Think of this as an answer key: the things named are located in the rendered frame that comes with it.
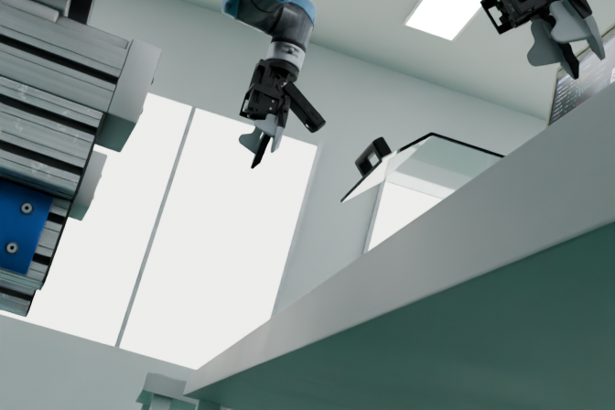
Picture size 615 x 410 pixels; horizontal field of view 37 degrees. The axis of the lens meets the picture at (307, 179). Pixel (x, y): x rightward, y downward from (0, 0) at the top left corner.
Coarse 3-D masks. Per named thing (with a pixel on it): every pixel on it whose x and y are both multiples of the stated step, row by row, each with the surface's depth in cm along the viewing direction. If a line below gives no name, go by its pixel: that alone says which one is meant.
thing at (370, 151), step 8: (376, 144) 125; (384, 144) 125; (368, 152) 128; (376, 152) 126; (384, 152) 125; (392, 152) 125; (360, 160) 133; (368, 160) 133; (360, 168) 134; (368, 168) 134
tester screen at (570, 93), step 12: (612, 48) 129; (588, 60) 136; (600, 60) 132; (612, 60) 128; (588, 72) 135; (600, 72) 131; (564, 84) 144; (576, 84) 139; (588, 84) 134; (564, 96) 142; (576, 96) 137; (588, 96) 132; (564, 108) 140; (552, 120) 144
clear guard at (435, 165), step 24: (408, 144) 119; (432, 144) 123; (456, 144) 120; (384, 168) 127; (408, 168) 134; (432, 168) 132; (456, 168) 129; (480, 168) 127; (360, 192) 141; (432, 192) 142
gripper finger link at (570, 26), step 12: (564, 0) 114; (552, 12) 114; (564, 12) 114; (576, 12) 113; (564, 24) 113; (576, 24) 113; (588, 24) 112; (552, 36) 112; (564, 36) 112; (576, 36) 112; (588, 36) 112; (600, 48) 113
